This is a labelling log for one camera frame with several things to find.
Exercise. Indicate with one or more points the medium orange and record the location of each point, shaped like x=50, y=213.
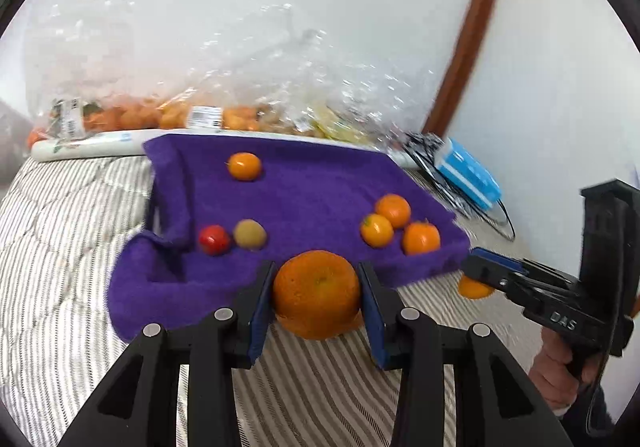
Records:
x=393, y=210

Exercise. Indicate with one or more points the brown wooden door frame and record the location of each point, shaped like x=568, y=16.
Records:
x=470, y=27

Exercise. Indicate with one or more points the blue tissue box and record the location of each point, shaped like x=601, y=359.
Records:
x=467, y=172

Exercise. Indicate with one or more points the clear bag of brown fruit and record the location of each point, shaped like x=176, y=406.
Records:
x=295, y=124

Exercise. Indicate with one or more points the small yellow-green fruit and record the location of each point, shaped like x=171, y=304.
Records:
x=250, y=233

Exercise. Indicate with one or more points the person's right hand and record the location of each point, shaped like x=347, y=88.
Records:
x=552, y=377

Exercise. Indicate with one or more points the purple towel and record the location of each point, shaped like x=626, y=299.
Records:
x=310, y=187

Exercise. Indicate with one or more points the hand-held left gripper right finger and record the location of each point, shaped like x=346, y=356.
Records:
x=372, y=327

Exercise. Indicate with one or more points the clear bag of oranges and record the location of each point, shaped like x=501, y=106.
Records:
x=237, y=119

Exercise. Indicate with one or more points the clear bag of tangerines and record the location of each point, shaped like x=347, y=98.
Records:
x=125, y=114

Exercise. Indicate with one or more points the large orange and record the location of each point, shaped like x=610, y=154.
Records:
x=315, y=292

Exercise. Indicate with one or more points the striped bed sheet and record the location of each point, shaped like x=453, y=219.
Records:
x=65, y=237

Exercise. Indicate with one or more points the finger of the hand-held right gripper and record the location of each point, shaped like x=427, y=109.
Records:
x=482, y=272
x=500, y=261

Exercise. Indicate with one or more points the person's right forearm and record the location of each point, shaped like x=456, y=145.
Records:
x=575, y=427

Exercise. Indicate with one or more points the small red fruit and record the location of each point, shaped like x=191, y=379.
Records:
x=214, y=240

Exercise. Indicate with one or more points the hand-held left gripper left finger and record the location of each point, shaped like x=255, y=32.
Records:
x=260, y=322

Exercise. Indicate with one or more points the clear bag of yellow fruit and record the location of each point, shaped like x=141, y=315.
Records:
x=340, y=129

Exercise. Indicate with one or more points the white plastic bag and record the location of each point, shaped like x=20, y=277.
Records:
x=12, y=142

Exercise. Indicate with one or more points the small orange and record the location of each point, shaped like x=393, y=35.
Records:
x=475, y=289
x=245, y=166
x=421, y=238
x=376, y=229

